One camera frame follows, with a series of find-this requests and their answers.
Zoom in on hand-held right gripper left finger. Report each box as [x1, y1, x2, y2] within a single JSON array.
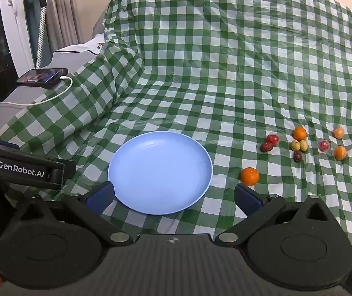
[[17, 181, 135, 245]]

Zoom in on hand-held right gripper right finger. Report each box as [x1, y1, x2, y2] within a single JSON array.
[[215, 183, 334, 245]]

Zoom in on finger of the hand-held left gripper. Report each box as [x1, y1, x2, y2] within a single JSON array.
[[63, 160, 77, 182]]

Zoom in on large orange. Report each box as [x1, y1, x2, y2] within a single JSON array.
[[240, 167, 260, 187]]

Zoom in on blue plate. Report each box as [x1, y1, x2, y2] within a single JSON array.
[[107, 131, 213, 215]]

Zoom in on medium orange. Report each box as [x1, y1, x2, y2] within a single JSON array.
[[293, 126, 308, 141]]

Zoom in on black smartphone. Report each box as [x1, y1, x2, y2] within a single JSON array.
[[15, 68, 69, 88]]

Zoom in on grey padded furniture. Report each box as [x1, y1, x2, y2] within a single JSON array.
[[0, 40, 106, 137]]

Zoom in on green checkered tablecloth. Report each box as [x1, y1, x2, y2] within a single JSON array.
[[0, 0, 352, 279]]

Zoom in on phone holder stand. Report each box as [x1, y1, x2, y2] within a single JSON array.
[[17, 0, 50, 69]]

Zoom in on grey curtain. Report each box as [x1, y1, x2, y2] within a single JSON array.
[[45, 0, 83, 49]]

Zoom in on white charging cable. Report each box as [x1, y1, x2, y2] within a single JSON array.
[[0, 74, 73, 112]]

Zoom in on white window frame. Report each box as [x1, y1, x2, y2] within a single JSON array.
[[0, 0, 35, 78]]

